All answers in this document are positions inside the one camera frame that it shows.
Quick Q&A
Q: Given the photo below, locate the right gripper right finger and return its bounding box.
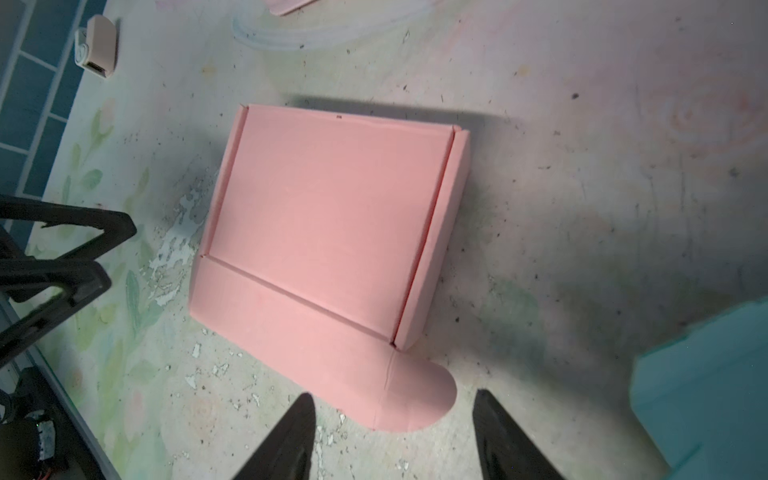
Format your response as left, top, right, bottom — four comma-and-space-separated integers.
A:
472, 389, 564, 480

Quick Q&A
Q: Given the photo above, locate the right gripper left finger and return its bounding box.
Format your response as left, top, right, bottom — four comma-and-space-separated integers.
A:
234, 393, 317, 480

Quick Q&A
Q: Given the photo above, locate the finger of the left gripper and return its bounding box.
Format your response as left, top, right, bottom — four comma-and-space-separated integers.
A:
1, 259, 112, 366
1, 195, 137, 260

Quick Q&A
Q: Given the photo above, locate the pink paper box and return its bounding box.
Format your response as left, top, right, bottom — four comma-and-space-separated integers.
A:
188, 104, 471, 433

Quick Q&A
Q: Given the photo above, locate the light blue flat paper box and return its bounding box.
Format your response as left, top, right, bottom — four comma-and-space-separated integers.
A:
630, 300, 767, 479

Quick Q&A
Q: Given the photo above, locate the small white pencil sharpener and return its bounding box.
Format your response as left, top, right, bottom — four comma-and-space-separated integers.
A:
74, 15, 118, 79

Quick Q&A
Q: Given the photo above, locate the pink pencil case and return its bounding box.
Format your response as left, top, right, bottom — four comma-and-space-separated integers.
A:
263, 0, 315, 16

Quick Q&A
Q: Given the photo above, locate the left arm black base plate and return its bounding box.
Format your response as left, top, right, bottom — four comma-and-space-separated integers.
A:
1, 367, 105, 479

